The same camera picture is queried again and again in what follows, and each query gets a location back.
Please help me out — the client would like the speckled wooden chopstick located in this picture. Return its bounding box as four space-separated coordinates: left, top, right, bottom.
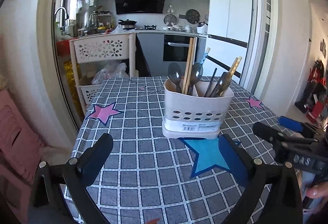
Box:
218 56 243 98

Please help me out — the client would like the black chopstick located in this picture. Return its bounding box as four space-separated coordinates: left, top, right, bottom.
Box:
204 68 217 97

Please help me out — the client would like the plain wooden chopstick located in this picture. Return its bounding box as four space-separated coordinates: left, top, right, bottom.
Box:
188 37 197 87
182 38 193 94

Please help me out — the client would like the grey translucent spoon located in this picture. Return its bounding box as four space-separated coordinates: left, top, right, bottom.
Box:
168 63 182 93

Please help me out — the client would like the chrome kitchen faucet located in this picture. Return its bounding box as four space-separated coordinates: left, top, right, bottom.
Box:
54 7 69 32

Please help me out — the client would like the operator hand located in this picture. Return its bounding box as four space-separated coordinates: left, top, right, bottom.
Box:
303 182 328 214

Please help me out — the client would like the pink plastic stool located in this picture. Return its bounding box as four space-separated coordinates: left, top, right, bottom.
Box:
1 90 44 219

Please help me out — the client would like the grey checked star tablecloth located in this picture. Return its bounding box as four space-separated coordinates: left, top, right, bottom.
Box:
62 75 308 224

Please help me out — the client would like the beige plastic utensil holder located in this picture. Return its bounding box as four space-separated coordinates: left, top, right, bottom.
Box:
162 79 234 139

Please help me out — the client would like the blue patterned chopstick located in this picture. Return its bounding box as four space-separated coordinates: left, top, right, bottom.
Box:
200 48 210 65

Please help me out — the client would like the clear plastic bag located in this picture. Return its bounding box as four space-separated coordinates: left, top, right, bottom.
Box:
91 60 129 85

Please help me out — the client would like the beige perforated storage rack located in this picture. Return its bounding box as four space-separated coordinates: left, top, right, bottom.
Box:
69 33 138 113

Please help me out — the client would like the black built-in oven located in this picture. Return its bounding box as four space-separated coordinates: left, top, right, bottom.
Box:
163 34 192 62

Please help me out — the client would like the white refrigerator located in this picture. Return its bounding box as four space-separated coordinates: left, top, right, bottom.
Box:
204 0 252 83

